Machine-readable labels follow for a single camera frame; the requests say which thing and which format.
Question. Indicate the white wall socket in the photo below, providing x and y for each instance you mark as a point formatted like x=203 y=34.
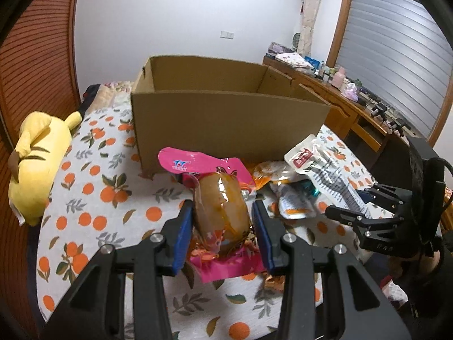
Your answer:
x=227 y=34

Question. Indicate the white pouch with red label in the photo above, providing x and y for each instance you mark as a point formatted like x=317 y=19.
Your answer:
x=318 y=163

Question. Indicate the pink packet with brown bread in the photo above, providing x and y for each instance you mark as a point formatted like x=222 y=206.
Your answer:
x=219 y=205

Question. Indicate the yellow plush toy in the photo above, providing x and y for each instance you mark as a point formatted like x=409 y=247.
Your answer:
x=39 y=163

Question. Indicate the folded floral cloth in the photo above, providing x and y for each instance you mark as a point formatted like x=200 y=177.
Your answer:
x=293 y=60

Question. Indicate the wooden desk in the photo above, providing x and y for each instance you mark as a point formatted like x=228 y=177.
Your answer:
x=345 y=109

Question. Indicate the white and orange snack packet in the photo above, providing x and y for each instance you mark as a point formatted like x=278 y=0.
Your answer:
x=293 y=203

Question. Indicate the small white desk fan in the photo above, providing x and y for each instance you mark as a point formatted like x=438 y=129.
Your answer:
x=296 y=41

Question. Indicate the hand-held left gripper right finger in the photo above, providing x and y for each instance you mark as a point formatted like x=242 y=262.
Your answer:
x=263 y=233

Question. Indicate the pink floral pillow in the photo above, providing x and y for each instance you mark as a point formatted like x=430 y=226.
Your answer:
x=115 y=94

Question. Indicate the dark cloth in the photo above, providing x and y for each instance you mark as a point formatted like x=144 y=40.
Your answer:
x=90 y=99

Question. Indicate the brown cardboard box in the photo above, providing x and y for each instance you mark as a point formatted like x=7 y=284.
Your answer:
x=226 y=127

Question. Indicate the teal wrapped candy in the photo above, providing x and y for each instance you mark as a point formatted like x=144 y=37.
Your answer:
x=311 y=188

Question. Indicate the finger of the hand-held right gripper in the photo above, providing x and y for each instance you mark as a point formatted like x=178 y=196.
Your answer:
x=378 y=233
x=385 y=194

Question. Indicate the pale floral curtain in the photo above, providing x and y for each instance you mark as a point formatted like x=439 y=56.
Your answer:
x=308 y=17

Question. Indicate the pink bottle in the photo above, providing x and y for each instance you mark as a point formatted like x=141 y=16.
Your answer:
x=338 y=79

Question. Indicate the purple tissue pack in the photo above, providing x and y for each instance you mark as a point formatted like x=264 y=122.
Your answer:
x=350 y=91

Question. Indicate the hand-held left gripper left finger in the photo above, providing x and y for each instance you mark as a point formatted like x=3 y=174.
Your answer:
x=183 y=233

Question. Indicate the orange fruit print bedsheet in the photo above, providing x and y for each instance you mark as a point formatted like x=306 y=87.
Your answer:
x=106 y=226

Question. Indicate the orange foil wrapper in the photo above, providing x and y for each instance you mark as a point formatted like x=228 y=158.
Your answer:
x=274 y=281

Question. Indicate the brown louvered wardrobe door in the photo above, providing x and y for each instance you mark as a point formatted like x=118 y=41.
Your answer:
x=39 y=60

